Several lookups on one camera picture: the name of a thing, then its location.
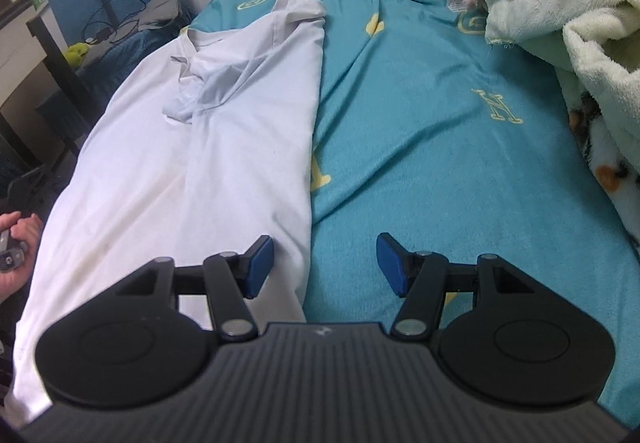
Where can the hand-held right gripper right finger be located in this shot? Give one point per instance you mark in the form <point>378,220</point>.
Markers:
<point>392,268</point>

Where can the grey cloth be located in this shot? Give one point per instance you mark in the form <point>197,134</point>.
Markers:
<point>160,10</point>

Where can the person's left hand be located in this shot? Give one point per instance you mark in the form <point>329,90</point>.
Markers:
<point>30,229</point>

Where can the teal printed bed sheet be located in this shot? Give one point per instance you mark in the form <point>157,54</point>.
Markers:
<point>425,133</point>

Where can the white t-shirt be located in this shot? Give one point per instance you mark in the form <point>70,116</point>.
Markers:
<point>200,173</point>

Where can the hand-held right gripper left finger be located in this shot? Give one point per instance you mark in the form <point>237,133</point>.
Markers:
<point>260,268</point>

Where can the yellow-green toy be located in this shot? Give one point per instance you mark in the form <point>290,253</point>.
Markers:
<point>76,54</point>

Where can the white table with black legs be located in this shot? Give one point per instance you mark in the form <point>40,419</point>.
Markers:
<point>55,68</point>

